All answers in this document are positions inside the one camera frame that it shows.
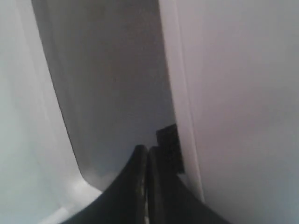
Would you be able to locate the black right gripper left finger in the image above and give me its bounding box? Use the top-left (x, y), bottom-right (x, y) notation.
top-left (63, 145), bottom-right (148, 224)

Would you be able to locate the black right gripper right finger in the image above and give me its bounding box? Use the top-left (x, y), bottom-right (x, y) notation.
top-left (147, 147), bottom-right (229, 224)

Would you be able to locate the white microwave door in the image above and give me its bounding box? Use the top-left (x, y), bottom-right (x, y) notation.
top-left (0, 0), bottom-right (175, 224)

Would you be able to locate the white microwave oven body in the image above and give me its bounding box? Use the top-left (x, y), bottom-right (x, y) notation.
top-left (159, 0), bottom-right (299, 224)

